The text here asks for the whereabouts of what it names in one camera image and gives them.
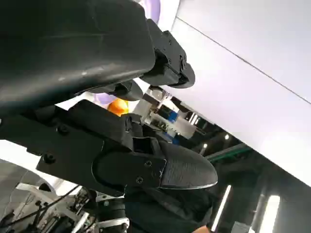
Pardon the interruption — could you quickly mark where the blue box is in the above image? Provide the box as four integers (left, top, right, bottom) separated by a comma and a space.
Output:
167, 110, 179, 125

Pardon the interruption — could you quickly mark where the black cable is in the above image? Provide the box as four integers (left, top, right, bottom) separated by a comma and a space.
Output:
0, 185, 82, 225

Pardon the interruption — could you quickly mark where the lilac plate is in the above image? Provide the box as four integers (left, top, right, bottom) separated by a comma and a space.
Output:
85, 0, 161, 110

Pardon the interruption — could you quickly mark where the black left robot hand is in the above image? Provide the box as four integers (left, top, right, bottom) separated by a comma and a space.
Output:
0, 0, 218, 198

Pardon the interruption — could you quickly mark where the green metal beam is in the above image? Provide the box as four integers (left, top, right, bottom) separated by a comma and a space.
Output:
206, 143, 251, 164

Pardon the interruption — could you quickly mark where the orange toy bread roll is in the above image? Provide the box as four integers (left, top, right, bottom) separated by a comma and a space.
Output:
107, 98, 130, 117

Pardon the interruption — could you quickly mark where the long ceiling light strip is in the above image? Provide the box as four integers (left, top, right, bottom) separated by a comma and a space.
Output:
264, 195, 280, 233
210, 184, 232, 232

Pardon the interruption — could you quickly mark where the black and silver machine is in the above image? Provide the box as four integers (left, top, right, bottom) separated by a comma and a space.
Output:
96, 191, 130, 233

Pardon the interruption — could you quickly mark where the person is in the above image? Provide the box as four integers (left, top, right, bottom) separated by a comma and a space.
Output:
123, 186, 221, 233

